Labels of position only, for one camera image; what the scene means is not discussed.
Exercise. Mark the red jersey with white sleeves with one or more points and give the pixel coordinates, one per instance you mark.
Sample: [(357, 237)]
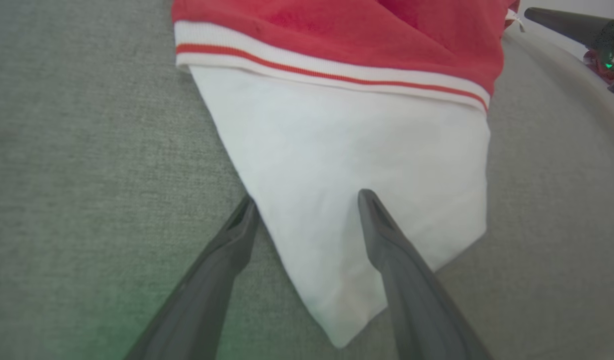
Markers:
[(337, 150)]

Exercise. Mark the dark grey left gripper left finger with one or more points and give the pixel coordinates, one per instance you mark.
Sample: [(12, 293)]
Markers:
[(201, 305)]

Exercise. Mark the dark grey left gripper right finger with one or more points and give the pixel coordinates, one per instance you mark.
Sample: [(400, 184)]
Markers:
[(417, 310)]

